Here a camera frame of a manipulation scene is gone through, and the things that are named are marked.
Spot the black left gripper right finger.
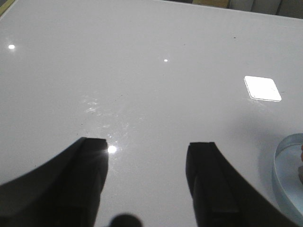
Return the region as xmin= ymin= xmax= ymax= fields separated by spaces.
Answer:
xmin=186 ymin=142 xmax=297 ymax=227

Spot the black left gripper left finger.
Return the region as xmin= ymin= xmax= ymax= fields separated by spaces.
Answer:
xmin=0 ymin=137 xmax=109 ymax=227

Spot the light blue round plate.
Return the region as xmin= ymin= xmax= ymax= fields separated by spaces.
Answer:
xmin=272 ymin=133 xmax=303 ymax=226

